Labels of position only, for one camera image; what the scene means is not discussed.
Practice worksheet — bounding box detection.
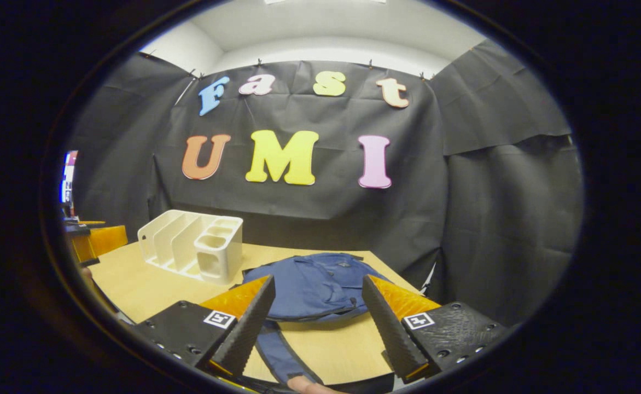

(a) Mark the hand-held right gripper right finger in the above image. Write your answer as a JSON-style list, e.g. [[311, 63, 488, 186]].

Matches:
[[362, 274, 507, 384]]

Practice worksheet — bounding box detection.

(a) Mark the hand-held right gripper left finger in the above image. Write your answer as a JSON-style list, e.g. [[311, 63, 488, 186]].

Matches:
[[135, 275, 276, 378]]

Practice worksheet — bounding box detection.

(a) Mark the blue schoolbag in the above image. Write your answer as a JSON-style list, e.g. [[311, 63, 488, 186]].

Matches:
[[242, 252, 392, 386]]

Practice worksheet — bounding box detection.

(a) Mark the cream plastic bookshelf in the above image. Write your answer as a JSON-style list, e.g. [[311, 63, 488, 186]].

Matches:
[[137, 210, 243, 286]]

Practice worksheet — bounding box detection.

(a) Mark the computer monitor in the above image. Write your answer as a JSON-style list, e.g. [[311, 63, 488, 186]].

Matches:
[[60, 150, 79, 204]]

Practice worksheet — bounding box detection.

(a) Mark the black backdrop cloth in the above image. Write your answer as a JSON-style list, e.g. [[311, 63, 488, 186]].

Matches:
[[69, 41, 584, 329]]

